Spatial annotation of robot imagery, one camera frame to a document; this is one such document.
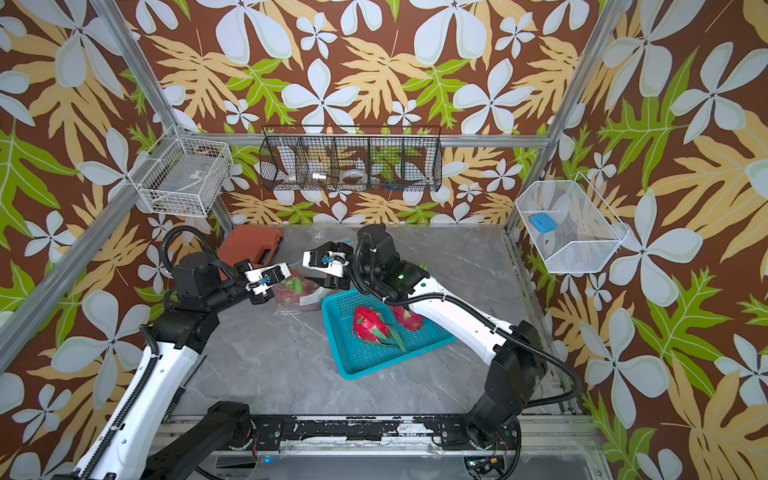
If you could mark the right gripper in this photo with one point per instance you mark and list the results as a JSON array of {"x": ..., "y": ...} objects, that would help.
[{"x": 342, "y": 284}]

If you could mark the red plastic tool case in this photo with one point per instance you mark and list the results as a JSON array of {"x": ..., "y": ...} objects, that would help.
[{"x": 258, "y": 244}]

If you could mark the black mounting base rail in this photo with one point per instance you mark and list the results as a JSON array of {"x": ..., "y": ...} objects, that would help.
[{"x": 443, "y": 432}]

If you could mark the white wire basket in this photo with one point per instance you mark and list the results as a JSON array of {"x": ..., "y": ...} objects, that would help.
[
  {"x": 589, "y": 231},
  {"x": 182, "y": 175}
]

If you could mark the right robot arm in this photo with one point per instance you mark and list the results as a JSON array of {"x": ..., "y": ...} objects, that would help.
[{"x": 521, "y": 373}]

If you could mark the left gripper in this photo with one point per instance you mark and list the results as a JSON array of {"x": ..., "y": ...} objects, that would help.
[{"x": 242, "y": 267}]

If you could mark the zip-top bag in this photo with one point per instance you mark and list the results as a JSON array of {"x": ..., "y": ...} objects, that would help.
[
  {"x": 321, "y": 233},
  {"x": 313, "y": 302}
]

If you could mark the blue object in basket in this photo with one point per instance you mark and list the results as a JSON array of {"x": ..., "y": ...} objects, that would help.
[{"x": 543, "y": 223}]

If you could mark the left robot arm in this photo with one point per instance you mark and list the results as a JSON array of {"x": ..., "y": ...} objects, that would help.
[{"x": 204, "y": 287}]

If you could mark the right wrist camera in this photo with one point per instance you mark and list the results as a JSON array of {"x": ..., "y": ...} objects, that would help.
[{"x": 328, "y": 262}]

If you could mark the teal plastic basket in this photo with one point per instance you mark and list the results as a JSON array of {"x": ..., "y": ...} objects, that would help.
[{"x": 355, "y": 358}]

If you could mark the white wire basket left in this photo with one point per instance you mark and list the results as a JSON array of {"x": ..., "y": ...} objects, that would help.
[{"x": 182, "y": 175}]

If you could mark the black wire basket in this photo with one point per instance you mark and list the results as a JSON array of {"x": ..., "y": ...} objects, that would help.
[{"x": 353, "y": 158}]

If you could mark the white wire basket right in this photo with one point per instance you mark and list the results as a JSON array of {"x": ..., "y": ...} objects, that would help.
[{"x": 589, "y": 231}]

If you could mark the dragon fruit bag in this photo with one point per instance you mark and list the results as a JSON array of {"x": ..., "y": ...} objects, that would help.
[
  {"x": 407, "y": 319},
  {"x": 292, "y": 292},
  {"x": 369, "y": 326}
]

